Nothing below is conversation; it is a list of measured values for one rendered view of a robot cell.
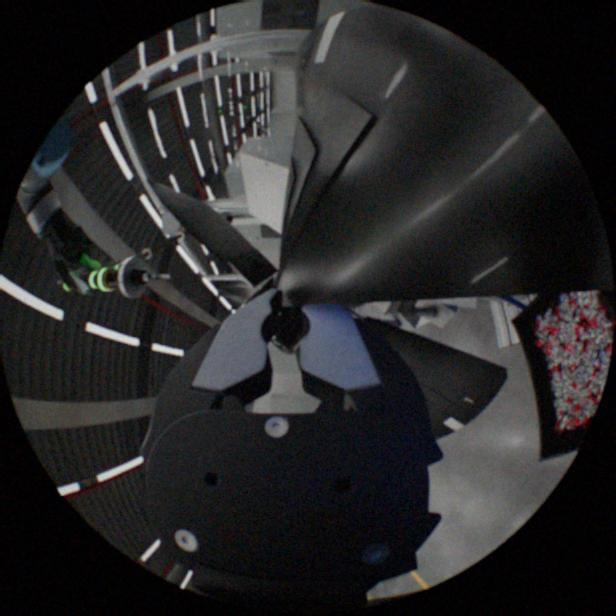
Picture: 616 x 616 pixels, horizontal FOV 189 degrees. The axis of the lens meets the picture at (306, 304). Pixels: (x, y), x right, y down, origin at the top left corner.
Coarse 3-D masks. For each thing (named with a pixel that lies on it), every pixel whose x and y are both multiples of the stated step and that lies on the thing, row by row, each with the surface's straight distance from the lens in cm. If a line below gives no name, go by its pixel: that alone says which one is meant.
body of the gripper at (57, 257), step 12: (60, 216) 44; (48, 228) 46; (60, 228) 45; (60, 240) 44; (72, 240) 46; (84, 240) 48; (60, 252) 44; (72, 252) 46; (84, 252) 46; (60, 264) 50; (72, 264) 46
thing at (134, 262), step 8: (120, 264) 43; (128, 264) 36; (136, 264) 37; (144, 264) 39; (120, 272) 35; (128, 272) 36; (120, 280) 35; (128, 280) 36; (120, 288) 36; (128, 288) 36; (136, 288) 37; (144, 288) 39; (128, 296) 36; (136, 296) 37
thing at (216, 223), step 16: (160, 192) 37; (176, 192) 44; (176, 208) 36; (192, 208) 41; (208, 208) 48; (192, 224) 34; (208, 224) 38; (224, 224) 42; (208, 240) 33; (224, 240) 36; (240, 240) 39; (224, 256) 32
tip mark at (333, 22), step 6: (330, 18) 13; (336, 18) 12; (330, 24) 12; (336, 24) 11; (330, 30) 11; (324, 36) 12; (330, 36) 11; (324, 42) 11; (324, 48) 11; (318, 54) 12; (324, 54) 11; (318, 60) 11
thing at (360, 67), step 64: (320, 64) 11; (384, 64) 6; (448, 64) 5; (320, 128) 8; (384, 128) 5; (448, 128) 4; (512, 128) 4; (320, 192) 7; (384, 192) 4; (448, 192) 4; (512, 192) 3; (576, 192) 4; (320, 256) 7; (384, 256) 4; (448, 256) 4; (512, 256) 3; (576, 256) 4
